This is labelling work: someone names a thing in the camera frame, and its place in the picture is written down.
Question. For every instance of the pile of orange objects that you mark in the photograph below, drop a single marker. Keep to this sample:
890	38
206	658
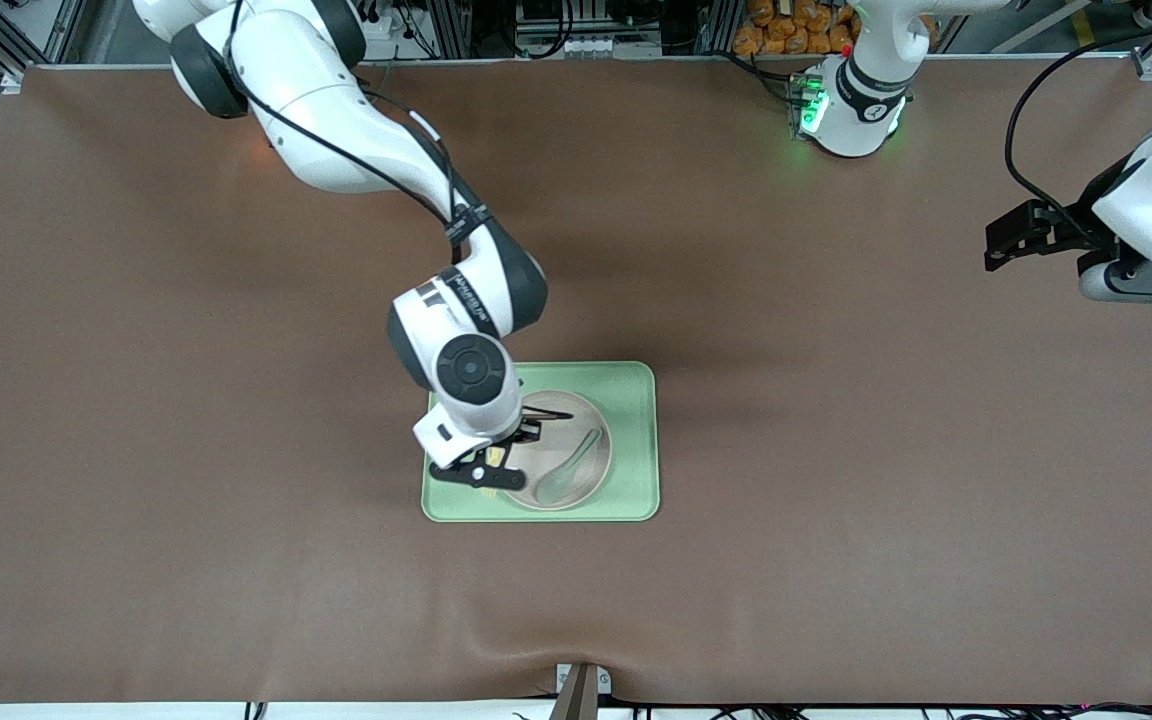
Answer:
776	30

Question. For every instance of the white terminal block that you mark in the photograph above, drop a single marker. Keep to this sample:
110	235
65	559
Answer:
556	46

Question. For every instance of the metal table clamp bracket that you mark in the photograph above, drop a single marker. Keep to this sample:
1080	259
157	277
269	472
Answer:
581	685

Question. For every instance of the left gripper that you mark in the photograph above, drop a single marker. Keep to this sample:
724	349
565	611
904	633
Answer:
1086	229

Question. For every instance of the light green rectangular tray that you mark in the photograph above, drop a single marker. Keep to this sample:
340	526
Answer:
636	400

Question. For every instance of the light green plastic spoon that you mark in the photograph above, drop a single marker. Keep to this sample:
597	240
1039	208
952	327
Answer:
554	487

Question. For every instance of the white power strip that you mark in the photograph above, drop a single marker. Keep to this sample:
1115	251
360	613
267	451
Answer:
386	28

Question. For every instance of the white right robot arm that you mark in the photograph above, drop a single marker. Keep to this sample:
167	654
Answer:
436	330

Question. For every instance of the brown table mat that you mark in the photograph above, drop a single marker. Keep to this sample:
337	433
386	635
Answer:
736	250

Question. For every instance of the yellow plastic fork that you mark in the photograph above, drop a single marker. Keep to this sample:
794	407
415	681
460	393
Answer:
496	455

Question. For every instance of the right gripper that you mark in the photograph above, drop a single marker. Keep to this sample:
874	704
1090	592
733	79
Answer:
526	430

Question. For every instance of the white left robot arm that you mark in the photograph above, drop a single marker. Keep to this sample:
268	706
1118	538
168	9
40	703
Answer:
861	100

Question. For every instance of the round beige plate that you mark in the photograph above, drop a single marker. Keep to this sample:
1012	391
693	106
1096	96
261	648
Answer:
596	470

